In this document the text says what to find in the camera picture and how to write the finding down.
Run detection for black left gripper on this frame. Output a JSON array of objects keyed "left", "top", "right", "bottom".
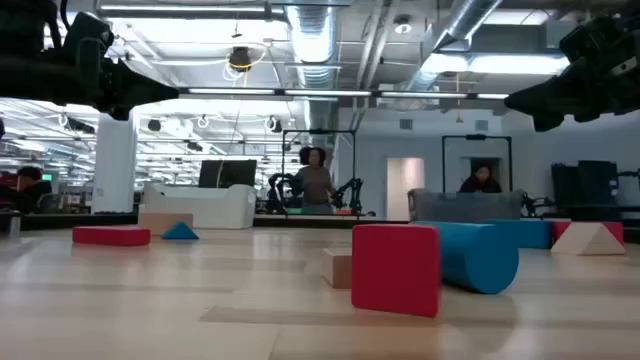
[{"left": 62, "top": 10, "right": 180, "bottom": 122}]

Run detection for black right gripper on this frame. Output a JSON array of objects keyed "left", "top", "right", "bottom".
[{"left": 503, "top": 13, "right": 640, "bottom": 133}]

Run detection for natural wood rectangular block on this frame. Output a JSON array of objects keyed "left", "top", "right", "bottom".
[{"left": 137, "top": 212, "right": 195, "bottom": 237}]

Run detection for red long block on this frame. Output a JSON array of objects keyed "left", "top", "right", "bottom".
[{"left": 71, "top": 225, "right": 152, "bottom": 248}]

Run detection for natural wood triangle block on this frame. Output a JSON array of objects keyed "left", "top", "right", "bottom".
[{"left": 550, "top": 221, "right": 627, "bottom": 257}]

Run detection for blue triangle block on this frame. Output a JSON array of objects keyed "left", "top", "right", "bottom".
[{"left": 160, "top": 221, "right": 200, "bottom": 241}]

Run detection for blue cylinder block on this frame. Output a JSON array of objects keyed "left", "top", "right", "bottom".
[{"left": 412, "top": 220, "right": 520, "bottom": 295}]

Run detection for red cube block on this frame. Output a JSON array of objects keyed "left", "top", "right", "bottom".
[{"left": 350, "top": 223, "right": 442, "bottom": 319}]

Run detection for small natural wood block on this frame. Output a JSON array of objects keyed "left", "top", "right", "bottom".
[{"left": 321, "top": 247, "right": 354, "bottom": 290}]

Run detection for white building pillar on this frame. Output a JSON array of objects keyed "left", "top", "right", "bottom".
[{"left": 90, "top": 110, "right": 139, "bottom": 216}]

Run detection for dark blue stacked crates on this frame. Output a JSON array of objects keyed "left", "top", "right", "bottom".
[{"left": 550, "top": 159, "right": 620, "bottom": 207}]

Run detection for person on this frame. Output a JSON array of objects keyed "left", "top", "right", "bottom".
[
  {"left": 458, "top": 164, "right": 503, "bottom": 195},
  {"left": 0, "top": 165, "right": 53, "bottom": 215},
  {"left": 293, "top": 145, "right": 337, "bottom": 216}
]

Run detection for black hanging ceiling device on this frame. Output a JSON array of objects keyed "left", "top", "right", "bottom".
[{"left": 227, "top": 45, "right": 254, "bottom": 72}]

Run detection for black monitor screen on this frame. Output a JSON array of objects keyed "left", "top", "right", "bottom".
[{"left": 197, "top": 159, "right": 258, "bottom": 190}]

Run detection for dark grey translucent bin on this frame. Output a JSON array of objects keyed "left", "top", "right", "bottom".
[{"left": 406, "top": 187, "right": 525, "bottom": 224}]

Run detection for white plastic bin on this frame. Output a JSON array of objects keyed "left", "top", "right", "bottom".
[{"left": 142, "top": 182, "right": 258, "bottom": 231}]

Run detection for long ceiling light bar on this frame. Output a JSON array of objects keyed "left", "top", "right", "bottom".
[{"left": 178, "top": 87, "right": 510, "bottom": 101}]

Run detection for black gantry frame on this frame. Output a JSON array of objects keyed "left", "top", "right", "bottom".
[
  {"left": 280, "top": 128, "right": 358, "bottom": 217},
  {"left": 441, "top": 133, "right": 514, "bottom": 194}
]

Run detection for round silver ceiling duct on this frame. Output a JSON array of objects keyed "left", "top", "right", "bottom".
[
  {"left": 399, "top": 0, "right": 504, "bottom": 94},
  {"left": 283, "top": 0, "right": 342, "bottom": 92}
]

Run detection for black aluminium table frame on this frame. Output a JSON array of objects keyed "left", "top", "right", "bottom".
[{"left": 0, "top": 203, "right": 640, "bottom": 232}]

